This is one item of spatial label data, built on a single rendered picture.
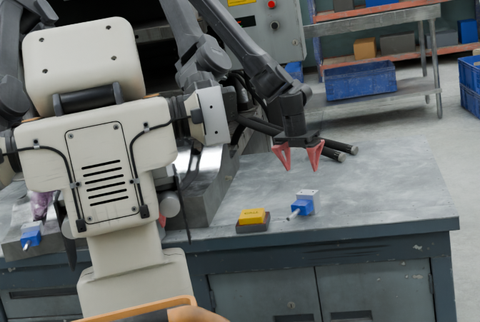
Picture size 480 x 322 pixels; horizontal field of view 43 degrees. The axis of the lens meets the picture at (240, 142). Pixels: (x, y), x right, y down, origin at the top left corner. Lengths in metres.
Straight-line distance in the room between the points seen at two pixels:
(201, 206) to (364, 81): 3.85
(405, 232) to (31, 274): 1.04
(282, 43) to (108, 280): 1.36
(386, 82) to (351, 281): 3.84
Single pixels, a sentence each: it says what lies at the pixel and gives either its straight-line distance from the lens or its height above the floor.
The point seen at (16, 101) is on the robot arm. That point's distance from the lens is 1.33.
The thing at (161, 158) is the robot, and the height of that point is 1.13.
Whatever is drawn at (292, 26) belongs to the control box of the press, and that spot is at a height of 1.21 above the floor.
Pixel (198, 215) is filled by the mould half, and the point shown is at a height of 0.84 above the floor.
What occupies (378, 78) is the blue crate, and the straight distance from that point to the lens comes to 5.36.
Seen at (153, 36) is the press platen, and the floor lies 1.26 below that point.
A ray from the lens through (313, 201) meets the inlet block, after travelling 1.60.
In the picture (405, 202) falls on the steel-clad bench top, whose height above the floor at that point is 0.80.
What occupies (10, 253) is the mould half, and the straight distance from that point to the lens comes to 1.77.
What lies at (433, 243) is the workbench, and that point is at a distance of 1.61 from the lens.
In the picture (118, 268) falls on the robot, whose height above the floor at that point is 0.92.
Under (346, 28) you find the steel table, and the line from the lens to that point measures 5.09.
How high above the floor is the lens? 1.42
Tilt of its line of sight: 15 degrees down
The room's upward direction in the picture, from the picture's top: 10 degrees counter-clockwise
